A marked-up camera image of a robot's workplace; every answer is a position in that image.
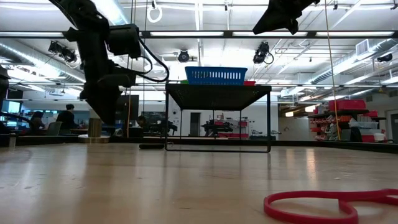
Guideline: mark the white bulb brass lamp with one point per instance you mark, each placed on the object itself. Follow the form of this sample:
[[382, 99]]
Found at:
[[94, 127]]

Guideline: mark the green plastic basket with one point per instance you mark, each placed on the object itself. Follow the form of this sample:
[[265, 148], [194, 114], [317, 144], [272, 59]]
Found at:
[[184, 82]]

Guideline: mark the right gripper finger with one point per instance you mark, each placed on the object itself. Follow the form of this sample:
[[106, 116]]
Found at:
[[280, 15], [293, 26]]

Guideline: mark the red storage bin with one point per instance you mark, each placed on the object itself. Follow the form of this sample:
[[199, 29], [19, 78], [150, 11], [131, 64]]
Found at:
[[346, 105]]

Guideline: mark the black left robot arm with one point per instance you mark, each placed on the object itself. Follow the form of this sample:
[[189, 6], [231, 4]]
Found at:
[[81, 14]]

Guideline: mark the person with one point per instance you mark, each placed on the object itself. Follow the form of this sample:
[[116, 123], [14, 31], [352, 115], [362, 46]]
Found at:
[[37, 123], [66, 118], [142, 121]]

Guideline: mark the clear plastic bin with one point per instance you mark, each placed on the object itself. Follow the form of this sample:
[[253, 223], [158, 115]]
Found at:
[[362, 124]]

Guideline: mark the black shelf unit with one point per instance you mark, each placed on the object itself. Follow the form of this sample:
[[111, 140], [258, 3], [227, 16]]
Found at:
[[339, 112]]

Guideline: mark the black metal crossbar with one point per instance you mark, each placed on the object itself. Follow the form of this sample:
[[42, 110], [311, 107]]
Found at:
[[228, 34]]

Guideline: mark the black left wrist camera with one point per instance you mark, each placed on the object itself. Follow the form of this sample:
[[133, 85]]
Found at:
[[124, 40]]

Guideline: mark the black distant robot arm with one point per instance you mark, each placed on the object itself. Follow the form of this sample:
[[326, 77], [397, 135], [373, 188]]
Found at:
[[217, 126]]

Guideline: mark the black ceiling spotlight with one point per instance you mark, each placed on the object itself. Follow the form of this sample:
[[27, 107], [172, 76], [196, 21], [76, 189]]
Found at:
[[385, 57], [62, 51]]

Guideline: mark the blue plastic basket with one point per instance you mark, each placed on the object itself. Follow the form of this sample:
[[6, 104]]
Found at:
[[217, 82]]

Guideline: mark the small white post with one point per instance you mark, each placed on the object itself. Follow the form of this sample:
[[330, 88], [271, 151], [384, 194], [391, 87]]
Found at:
[[12, 141]]

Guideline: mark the black coil wristband keyring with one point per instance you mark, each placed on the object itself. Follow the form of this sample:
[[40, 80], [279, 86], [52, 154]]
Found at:
[[150, 146]]

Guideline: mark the black monitor screen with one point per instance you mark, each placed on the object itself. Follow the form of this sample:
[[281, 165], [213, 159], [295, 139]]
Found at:
[[132, 112]]

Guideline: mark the red plastic basket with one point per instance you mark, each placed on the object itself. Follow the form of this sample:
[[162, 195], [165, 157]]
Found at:
[[250, 83]]

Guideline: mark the black perforated metal stand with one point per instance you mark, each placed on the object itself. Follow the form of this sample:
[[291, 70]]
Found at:
[[217, 96]]

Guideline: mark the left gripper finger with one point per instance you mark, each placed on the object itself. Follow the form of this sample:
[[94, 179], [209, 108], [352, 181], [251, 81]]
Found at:
[[91, 99], [113, 105]]

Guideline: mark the red rubber band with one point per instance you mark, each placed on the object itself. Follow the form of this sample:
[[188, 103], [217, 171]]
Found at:
[[311, 194]]

